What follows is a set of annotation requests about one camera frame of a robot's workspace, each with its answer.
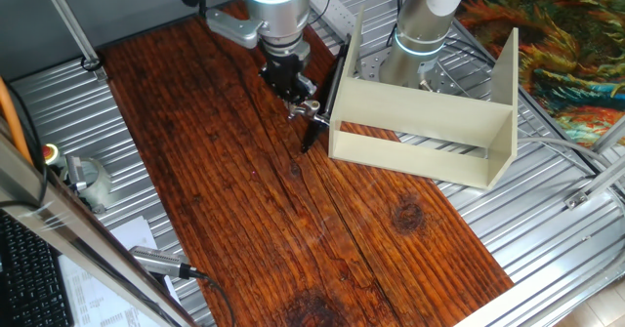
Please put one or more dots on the black keyboard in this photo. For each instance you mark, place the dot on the black keyboard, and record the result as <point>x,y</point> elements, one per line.
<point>29,283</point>

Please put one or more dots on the red emergency stop button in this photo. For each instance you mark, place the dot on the red emergency stop button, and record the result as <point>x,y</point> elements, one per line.
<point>50,152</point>

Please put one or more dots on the large aluminium frame beam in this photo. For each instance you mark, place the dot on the large aluminium frame beam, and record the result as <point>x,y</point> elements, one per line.
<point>73,229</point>

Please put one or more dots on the aluminium profile strut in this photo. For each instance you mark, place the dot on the aluminium profile strut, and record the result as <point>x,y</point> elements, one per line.
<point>610,136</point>
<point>600,183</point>

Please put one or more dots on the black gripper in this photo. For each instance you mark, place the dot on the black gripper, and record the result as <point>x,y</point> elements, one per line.
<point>285,73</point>

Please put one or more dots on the black C-clamp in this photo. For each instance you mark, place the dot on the black C-clamp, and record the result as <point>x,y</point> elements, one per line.
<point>337,80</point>

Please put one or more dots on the orange tube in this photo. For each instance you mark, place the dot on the orange tube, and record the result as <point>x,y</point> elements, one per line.
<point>12,117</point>

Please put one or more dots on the clear tape roll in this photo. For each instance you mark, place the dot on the clear tape roll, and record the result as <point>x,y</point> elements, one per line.
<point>100,190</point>

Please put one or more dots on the colourful patterned cloth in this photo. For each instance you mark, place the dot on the colourful patterned cloth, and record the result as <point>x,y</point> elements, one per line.
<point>561,49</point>

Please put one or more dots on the brown wooden board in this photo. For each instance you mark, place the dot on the brown wooden board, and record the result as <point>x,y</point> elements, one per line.
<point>244,210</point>

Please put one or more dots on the beige wooden stand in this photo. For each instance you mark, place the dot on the beige wooden stand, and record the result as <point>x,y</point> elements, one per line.
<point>415,112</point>

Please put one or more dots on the pale aluminium edge beam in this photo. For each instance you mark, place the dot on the pale aluminium edge beam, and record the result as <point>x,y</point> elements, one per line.
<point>537,298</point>

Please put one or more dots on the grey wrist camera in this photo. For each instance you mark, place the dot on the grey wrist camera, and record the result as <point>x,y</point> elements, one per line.
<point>234,27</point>

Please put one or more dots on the thin aluminium pole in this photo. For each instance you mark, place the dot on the thin aluminium pole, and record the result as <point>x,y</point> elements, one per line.
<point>68,19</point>

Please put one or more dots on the printed paper sheets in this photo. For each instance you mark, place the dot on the printed paper sheets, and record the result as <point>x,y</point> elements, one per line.
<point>97,298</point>

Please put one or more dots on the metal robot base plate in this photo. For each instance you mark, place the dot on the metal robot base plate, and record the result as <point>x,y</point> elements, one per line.
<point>371,66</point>

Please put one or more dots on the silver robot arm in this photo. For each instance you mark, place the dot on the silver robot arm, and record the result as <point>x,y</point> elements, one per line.
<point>276,5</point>

